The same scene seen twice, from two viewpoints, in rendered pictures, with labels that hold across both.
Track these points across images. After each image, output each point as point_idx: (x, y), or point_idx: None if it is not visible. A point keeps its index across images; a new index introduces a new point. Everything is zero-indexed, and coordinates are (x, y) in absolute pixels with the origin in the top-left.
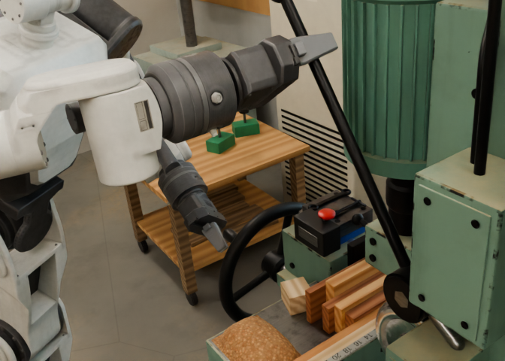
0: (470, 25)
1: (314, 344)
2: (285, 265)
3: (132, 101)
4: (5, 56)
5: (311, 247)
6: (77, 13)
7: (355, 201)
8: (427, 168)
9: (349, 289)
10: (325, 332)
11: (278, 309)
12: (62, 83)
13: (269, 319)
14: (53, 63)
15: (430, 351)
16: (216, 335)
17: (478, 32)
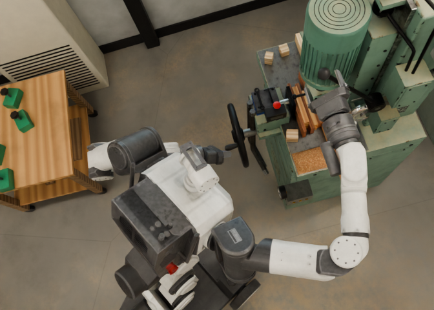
0: (385, 39)
1: (316, 139)
2: (259, 132)
3: None
4: (212, 201)
5: (278, 119)
6: (139, 158)
7: (268, 90)
8: (403, 82)
9: (307, 116)
10: (311, 134)
11: (291, 144)
12: (366, 167)
13: (296, 150)
14: None
15: (387, 111)
16: (296, 172)
17: (389, 39)
